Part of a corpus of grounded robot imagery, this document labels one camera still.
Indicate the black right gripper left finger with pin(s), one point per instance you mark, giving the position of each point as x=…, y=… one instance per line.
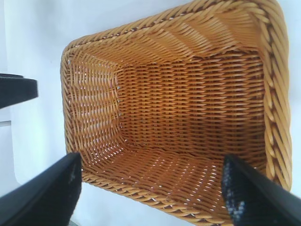
x=44, y=195

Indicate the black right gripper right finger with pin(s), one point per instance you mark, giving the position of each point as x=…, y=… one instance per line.
x=258, y=200

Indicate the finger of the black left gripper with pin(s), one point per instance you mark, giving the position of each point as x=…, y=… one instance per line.
x=16, y=90

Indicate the tan woven wicker basket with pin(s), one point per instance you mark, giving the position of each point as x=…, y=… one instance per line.
x=176, y=106

